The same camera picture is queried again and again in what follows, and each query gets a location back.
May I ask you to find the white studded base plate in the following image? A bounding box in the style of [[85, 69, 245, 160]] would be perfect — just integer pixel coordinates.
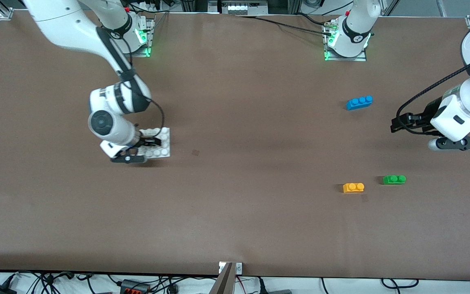
[[136, 127, 171, 160]]

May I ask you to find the blue three-stud toy block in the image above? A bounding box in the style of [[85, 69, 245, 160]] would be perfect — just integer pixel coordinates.
[[346, 96, 373, 111]]

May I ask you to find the black and orange connector box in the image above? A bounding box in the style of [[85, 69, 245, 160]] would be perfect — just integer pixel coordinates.
[[120, 279, 151, 294]]

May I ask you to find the grey aluminium bar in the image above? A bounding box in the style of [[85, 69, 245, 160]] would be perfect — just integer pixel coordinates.
[[210, 263, 235, 294]]

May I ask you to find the white power strip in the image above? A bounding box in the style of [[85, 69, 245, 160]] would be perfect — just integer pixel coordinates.
[[221, 1, 269, 15]]

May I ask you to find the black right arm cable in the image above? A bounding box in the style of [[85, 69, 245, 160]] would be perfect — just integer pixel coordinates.
[[96, 27, 165, 141]]

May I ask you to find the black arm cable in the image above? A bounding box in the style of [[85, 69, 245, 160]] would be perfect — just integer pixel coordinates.
[[396, 52, 470, 135], [96, 27, 165, 141]]

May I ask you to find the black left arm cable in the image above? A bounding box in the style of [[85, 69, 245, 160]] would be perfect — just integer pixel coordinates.
[[396, 52, 470, 135]]

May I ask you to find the black tangled cable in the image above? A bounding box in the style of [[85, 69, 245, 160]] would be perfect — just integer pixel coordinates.
[[31, 272, 76, 294]]

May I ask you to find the metal table edge bracket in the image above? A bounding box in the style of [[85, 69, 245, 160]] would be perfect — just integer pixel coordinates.
[[219, 262, 243, 274]]

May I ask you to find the black cable across table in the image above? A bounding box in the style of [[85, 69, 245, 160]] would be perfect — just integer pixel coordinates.
[[235, 15, 333, 35]]

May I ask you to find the black looped cable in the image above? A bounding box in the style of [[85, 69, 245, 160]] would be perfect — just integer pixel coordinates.
[[382, 278, 420, 289]]

